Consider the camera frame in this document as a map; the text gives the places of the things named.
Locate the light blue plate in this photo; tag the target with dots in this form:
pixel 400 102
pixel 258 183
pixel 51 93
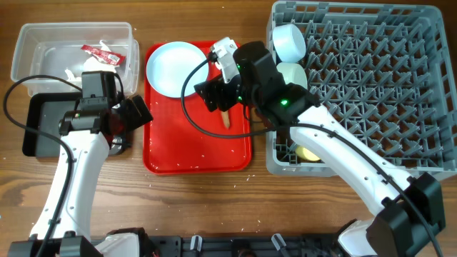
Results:
pixel 169 65

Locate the brown root vegetable stick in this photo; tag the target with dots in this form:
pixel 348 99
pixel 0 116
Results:
pixel 226 119

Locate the grey dishwasher rack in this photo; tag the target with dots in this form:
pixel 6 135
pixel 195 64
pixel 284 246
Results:
pixel 384 73

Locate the pale green rice bowl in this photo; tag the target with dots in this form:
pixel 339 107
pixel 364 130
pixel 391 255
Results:
pixel 293 73

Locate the white tissue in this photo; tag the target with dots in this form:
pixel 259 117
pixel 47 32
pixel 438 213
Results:
pixel 91 64

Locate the black waste tray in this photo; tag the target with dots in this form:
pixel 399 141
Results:
pixel 45 112

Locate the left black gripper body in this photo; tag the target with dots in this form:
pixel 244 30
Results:
pixel 130 118

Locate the light blue bowl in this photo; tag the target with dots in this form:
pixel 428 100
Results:
pixel 289 43

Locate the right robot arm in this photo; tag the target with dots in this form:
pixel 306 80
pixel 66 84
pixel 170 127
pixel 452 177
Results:
pixel 407 212

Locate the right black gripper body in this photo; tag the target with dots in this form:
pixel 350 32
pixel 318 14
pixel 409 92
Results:
pixel 226 96

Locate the red plastic tray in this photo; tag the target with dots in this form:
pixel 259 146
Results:
pixel 173 146

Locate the clear plastic storage box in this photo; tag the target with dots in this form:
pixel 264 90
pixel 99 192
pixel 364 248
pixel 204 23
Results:
pixel 51 48

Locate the red sauce packet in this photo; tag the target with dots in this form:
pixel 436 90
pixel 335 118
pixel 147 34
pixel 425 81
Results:
pixel 103 56

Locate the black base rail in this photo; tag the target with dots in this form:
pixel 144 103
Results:
pixel 250 245

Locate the yellow plastic cup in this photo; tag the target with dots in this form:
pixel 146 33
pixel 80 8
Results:
pixel 306 155

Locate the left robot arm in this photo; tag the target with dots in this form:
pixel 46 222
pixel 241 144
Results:
pixel 63 228

